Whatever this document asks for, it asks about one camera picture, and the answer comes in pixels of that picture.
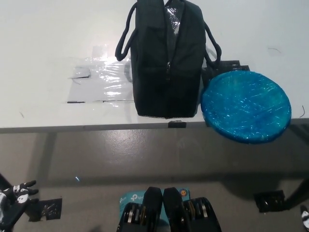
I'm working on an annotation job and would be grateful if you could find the grey tape piece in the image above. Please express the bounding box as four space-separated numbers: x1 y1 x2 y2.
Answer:
69 65 91 79

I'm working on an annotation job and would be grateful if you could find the small black tape strip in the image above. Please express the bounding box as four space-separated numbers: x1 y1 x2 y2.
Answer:
168 120 188 128

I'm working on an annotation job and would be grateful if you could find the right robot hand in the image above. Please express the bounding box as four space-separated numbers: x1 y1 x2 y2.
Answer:
300 204 309 228

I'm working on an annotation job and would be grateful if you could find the large black tape patch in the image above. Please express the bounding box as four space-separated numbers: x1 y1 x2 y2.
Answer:
202 60 251 89

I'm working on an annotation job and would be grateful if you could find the teal router box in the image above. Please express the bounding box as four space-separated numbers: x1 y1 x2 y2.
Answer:
118 187 193 225

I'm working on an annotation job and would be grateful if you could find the black table leg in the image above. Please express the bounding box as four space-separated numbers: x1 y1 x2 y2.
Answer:
0 173 12 191
283 177 309 210

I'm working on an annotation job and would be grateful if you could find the black floor tape patch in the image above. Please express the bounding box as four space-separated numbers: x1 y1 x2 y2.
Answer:
253 190 286 213
28 198 63 222

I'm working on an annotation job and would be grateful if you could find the blue plastic-wrapped plate stack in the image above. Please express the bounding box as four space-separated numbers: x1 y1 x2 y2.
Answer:
200 70 292 142

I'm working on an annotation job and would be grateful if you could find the clear plastic film sheet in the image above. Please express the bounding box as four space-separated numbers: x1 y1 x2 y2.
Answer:
65 44 136 103

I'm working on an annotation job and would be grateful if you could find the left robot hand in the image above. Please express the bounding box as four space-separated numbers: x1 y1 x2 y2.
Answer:
0 180 40 228

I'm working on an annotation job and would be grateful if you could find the black fabric bag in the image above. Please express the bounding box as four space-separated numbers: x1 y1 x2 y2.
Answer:
115 0 222 119

